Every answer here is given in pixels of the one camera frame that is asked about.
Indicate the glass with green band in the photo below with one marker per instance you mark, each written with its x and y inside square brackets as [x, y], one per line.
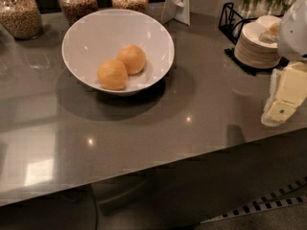
[247, 8]

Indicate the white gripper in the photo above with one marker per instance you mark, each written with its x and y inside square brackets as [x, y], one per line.
[295, 33]

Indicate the drinking glass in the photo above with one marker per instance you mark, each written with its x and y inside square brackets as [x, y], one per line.
[273, 6]
[287, 4]

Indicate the black white striped floor strip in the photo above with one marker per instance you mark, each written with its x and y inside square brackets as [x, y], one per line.
[284, 196]

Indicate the white ceramic bowl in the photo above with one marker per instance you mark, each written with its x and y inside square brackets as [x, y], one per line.
[99, 37]

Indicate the black wire rack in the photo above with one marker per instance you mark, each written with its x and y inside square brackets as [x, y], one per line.
[231, 24]

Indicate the stack of white plates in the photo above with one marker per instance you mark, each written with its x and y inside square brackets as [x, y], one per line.
[256, 53]

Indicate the left glass cereal jar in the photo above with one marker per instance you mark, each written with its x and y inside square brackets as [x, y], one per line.
[21, 18]

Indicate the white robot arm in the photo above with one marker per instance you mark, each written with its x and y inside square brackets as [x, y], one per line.
[292, 36]

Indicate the orange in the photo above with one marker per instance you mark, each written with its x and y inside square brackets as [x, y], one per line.
[133, 57]
[113, 75]

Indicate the white table sign stand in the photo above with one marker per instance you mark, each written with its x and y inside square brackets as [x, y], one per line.
[176, 9]

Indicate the middle glass cereal jar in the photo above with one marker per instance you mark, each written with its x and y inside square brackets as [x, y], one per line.
[74, 10]

